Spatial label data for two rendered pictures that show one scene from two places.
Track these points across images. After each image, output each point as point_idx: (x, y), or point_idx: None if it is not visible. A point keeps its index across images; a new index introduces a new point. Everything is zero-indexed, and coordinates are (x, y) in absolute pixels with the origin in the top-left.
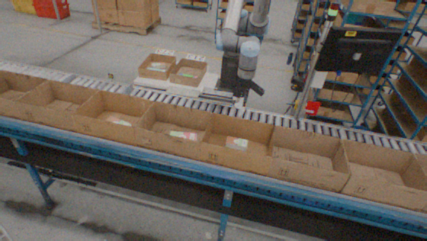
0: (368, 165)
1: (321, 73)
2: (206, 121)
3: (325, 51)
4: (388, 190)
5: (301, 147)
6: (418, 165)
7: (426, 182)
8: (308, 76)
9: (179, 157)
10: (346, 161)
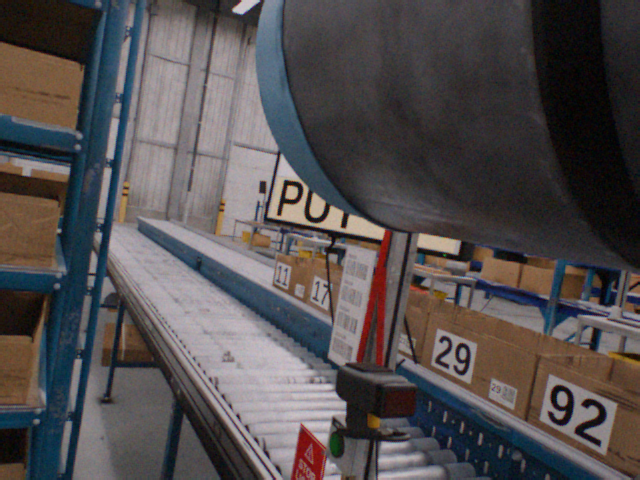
0: (462, 383)
1: (353, 292)
2: None
3: None
4: (546, 350)
5: (609, 447)
6: (452, 317)
7: (477, 322)
8: (399, 324)
9: None
10: (591, 357)
